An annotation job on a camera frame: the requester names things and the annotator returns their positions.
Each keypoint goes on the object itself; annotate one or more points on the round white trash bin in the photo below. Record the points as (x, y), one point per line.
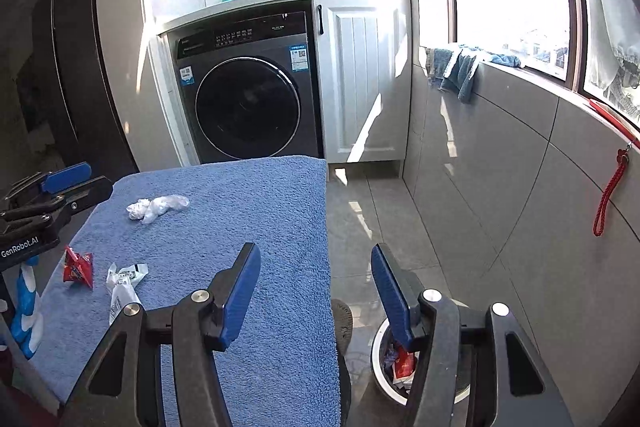
(387, 387)

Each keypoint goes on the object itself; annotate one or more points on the white tissue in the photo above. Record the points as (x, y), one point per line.
(150, 209)

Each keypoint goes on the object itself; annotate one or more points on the brown round object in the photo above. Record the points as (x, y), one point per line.
(342, 324)

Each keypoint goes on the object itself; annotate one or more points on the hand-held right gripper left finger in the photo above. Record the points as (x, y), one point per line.
(240, 297)

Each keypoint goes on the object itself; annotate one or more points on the blue terry table towel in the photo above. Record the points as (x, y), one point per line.
(250, 207)

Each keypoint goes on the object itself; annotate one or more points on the red bar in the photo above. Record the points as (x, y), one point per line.
(612, 117)

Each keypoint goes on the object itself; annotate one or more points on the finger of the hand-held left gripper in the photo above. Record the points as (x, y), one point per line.
(70, 173)
(85, 194)

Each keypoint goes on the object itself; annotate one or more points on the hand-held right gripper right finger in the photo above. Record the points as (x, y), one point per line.
(392, 297)

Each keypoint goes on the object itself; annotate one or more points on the brown window frame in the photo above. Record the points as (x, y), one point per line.
(575, 7)

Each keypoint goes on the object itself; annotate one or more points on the small red wrapper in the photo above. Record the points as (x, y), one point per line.
(77, 267)

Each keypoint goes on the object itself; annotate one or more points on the white base cabinet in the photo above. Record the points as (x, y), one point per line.
(365, 82)

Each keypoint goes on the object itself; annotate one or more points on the white hanging garment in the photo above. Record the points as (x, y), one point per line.
(610, 32)

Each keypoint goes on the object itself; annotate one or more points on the dark grey washing machine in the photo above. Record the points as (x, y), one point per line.
(250, 107)

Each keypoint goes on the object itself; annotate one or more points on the white printed wrapper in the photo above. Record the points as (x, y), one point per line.
(120, 292)

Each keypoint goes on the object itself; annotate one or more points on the blue hanging towel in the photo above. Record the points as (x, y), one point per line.
(462, 72)

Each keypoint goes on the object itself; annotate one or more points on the dark grey refrigerator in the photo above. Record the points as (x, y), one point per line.
(85, 82)

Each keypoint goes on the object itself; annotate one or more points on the red and white wrapper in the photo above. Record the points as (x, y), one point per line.
(402, 366)

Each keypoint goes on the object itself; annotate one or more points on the person's left hand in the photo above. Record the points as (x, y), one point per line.
(27, 322)

